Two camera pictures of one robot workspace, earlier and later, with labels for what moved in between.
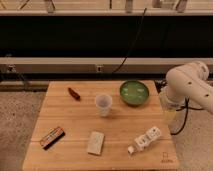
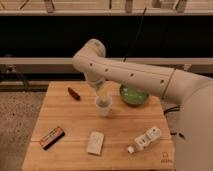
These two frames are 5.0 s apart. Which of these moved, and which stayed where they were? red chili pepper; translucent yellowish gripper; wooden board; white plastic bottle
Moved: translucent yellowish gripper
Stayed: red chili pepper; wooden board; white plastic bottle
